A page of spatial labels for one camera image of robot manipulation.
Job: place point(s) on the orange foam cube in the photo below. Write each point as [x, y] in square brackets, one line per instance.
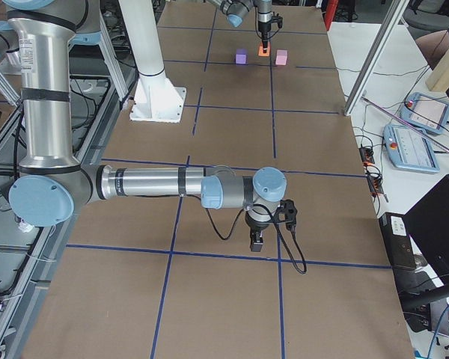
[264, 51]

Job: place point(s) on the pink foam cube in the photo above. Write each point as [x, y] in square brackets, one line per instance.
[281, 57]

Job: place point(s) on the purple foam cube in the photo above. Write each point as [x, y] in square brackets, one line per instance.
[241, 56]

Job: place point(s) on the brown paper table cover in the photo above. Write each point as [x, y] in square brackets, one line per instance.
[162, 278]

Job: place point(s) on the purple stick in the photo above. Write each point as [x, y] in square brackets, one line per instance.
[407, 125]

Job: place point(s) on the orange black connector strip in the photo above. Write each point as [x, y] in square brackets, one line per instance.
[372, 172]

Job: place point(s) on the black computer box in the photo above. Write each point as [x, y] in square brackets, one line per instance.
[397, 241]

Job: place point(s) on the lower teach pendant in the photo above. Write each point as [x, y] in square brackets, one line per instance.
[409, 151]

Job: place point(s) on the teach pendant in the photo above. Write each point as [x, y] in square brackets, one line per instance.
[409, 151]
[426, 112]

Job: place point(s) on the upper teach pendant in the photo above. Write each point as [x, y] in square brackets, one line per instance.
[426, 112]

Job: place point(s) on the black laptop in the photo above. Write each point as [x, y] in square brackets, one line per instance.
[428, 224]

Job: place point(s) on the aluminium frame post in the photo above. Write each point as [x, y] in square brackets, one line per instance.
[391, 19]

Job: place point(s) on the white camera mast pedestal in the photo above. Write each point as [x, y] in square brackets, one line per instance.
[156, 99]

